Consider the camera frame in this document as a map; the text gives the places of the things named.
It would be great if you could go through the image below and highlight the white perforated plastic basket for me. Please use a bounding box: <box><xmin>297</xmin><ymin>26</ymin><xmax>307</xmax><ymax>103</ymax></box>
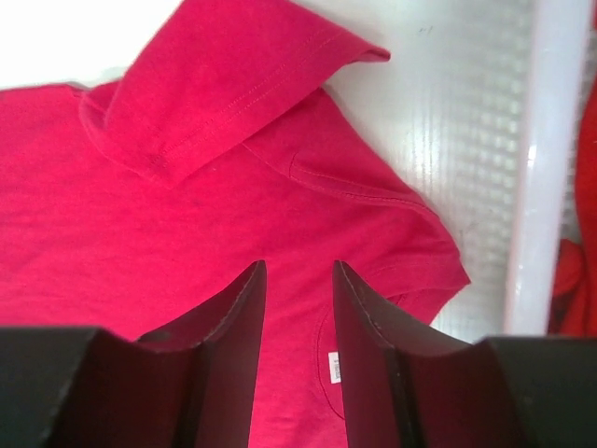
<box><xmin>404</xmin><ymin>1</ymin><xmax>596</xmax><ymax>341</ymax></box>

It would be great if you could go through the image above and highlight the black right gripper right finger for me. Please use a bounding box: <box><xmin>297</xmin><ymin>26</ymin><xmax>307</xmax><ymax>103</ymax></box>
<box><xmin>333</xmin><ymin>261</ymin><xmax>476</xmax><ymax>447</ymax></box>

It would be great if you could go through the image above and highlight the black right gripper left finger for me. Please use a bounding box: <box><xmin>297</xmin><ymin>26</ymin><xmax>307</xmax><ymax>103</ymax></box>
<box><xmin>138</xmin><ymin>260</ymin><xmax>267</xmax><ymax>447</ymax></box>

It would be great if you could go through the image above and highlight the magenta t shirt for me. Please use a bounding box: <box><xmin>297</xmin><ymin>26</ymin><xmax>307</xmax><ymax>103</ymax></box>
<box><xmin>1</xmin><ymin>1</ymin><xmax>468</xmax><ymax>447</ymax></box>

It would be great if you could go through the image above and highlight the red t shirt in basket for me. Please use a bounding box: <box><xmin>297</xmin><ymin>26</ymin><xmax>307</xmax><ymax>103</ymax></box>
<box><xmin>548</xmin><ymin>88</ymin><xmax>596</xmax><ymax>338</ymax></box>

